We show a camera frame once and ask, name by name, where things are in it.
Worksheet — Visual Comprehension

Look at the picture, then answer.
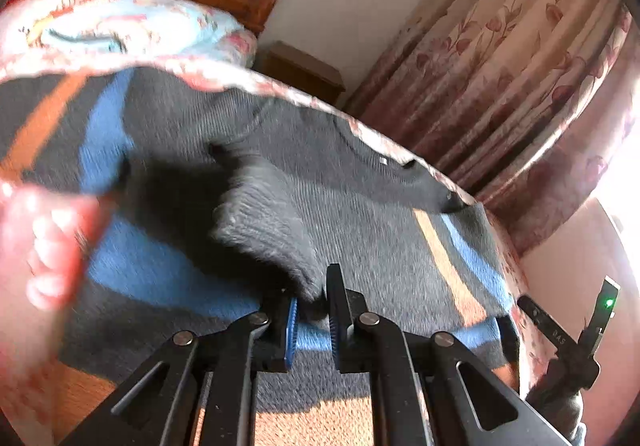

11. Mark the dark grey striped knit sweater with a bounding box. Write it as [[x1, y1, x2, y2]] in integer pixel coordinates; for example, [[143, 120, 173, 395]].
[[0, 66, 522, 446]]

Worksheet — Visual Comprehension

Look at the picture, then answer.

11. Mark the grey-gloved right hand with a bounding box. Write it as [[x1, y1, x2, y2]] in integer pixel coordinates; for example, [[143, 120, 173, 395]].
[[526, 358, 587, 445]]

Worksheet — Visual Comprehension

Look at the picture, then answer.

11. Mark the bright window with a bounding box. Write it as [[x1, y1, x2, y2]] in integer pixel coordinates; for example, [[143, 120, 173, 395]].
[[594, 75, 640, 247]]

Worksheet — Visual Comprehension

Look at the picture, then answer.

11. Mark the pink floral bed sheet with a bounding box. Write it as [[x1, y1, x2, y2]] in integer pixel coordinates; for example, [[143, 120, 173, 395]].
[[0, 57, 551, 446]]

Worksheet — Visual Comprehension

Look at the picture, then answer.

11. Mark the dark wooden nightstand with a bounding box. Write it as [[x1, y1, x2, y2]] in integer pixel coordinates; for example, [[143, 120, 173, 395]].
[[253, 41, 346, 105]]

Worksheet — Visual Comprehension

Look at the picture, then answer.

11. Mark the pink floral curtain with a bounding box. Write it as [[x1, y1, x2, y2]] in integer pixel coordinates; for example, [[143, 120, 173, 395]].
[[347, 0, 639, 253]]

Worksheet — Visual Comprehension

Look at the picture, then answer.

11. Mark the light blue floral quilt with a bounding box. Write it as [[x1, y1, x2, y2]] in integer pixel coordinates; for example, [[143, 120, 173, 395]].
[[36, 0, 257, 67]]

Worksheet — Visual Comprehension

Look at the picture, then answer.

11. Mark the pink floral pillow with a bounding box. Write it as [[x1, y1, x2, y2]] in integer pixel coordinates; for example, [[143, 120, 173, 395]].
[[1, 0, 113, 81]]

